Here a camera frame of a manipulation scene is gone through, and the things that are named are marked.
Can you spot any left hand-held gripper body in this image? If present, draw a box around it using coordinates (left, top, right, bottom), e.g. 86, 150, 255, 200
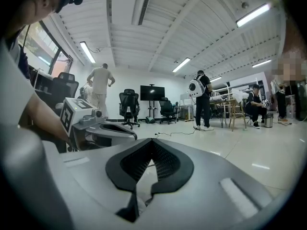
59, 97, 106, 151

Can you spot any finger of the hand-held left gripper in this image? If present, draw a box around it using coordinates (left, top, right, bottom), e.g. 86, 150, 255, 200
99, 121, 135, 133
85, 126, 138, 150

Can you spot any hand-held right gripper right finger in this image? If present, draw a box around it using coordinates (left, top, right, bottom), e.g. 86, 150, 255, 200
143, 138, 273, 228

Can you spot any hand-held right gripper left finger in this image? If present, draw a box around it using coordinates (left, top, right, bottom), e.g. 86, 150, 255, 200
59, 138, 152, 227

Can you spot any person's left forearm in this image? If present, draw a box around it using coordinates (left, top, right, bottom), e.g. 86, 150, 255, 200
20, 92, 73, 145

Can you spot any white plastic bag pile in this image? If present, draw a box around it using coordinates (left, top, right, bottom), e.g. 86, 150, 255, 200
231, 88, 249, 103

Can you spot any black office chair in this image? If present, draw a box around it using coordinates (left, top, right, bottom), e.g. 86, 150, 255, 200
158, 97, 179, 125
118, 88, 141, 130
51, 71, 80, 110

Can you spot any black television stand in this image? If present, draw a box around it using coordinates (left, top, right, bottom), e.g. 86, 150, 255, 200
147, 83, 159, 125

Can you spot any black television screen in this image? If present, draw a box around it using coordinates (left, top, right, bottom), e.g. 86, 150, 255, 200
140, 85, 166, 102

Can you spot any person's short-sleeved shirt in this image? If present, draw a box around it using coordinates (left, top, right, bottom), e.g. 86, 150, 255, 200
0, 30, 37, 129

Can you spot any white desk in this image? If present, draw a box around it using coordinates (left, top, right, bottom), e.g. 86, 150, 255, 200
179, 92, 195, 122

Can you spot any large window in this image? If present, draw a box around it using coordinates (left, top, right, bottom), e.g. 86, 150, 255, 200
18, 20, 74, 79

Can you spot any wooden stool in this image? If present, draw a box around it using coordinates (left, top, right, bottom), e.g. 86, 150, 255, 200
228, 99, 248, 132

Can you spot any black hairpin-leg table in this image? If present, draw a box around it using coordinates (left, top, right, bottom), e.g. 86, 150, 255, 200
209, 99, 231, 129

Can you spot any white hard-shell rucksack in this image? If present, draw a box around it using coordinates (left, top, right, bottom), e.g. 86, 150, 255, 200
189, 78, 202, 98

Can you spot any steel round bin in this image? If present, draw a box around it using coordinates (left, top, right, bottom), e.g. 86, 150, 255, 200
263, 113, 274, 128

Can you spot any white shelving rack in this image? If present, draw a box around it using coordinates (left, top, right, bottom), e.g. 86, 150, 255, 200
212, 79, 265, 101

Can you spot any person's head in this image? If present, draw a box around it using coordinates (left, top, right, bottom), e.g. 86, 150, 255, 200
6, 0, 63, 38

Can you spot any black cable with adapter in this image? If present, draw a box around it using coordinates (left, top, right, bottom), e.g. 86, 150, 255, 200
154, 127, 198, 138

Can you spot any long white air duct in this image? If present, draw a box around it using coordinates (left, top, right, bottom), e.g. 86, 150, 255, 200
131, 0, 157, 26

